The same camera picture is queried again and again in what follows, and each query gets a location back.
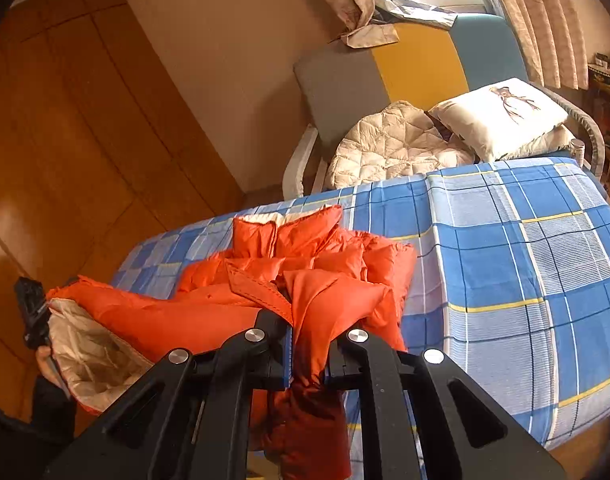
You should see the person's left forearm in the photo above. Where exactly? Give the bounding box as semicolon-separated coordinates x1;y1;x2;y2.
30;375;78;442

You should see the blue plaid bed sheet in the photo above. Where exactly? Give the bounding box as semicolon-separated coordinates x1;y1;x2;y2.
108;156;610;451

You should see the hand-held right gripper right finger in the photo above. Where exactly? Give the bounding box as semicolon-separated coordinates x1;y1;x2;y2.
325;327;568;480

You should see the person's left hand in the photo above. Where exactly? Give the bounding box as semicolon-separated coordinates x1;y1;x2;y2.
35;345;72;400

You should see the grey yellow blue headboard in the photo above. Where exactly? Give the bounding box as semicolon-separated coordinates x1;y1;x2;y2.
293;14;528;131

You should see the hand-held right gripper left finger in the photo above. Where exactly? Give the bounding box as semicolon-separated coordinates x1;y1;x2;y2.
44;309;293;480

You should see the wooden wardrobe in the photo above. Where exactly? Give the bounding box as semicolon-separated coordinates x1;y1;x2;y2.
0;0;246;426

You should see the orange quilted puffer jacket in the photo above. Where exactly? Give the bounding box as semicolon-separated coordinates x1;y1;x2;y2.
46;205;418;480

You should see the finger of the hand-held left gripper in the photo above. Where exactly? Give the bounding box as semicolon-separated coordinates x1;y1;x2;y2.
14;276;48;318

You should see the white printed pillow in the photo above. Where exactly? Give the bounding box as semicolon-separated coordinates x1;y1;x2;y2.
427;77;570;163

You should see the grey padded rail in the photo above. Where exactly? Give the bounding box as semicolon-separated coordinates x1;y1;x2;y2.
535;85;606;178

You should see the white bed frame rail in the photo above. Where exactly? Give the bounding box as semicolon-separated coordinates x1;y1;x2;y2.
282;124;320;200

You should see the white quilted jacket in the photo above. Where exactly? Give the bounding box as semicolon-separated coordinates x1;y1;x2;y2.
327;101;476;191

